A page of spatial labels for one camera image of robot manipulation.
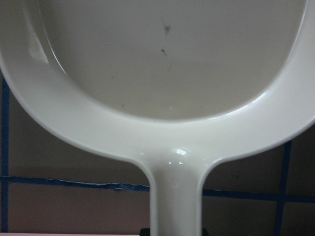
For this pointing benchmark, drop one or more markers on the beige plastic dustpan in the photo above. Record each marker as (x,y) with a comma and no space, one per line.
(175,87)

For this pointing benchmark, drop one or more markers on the pink plastic bin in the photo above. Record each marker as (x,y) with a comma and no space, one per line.
(42,234)

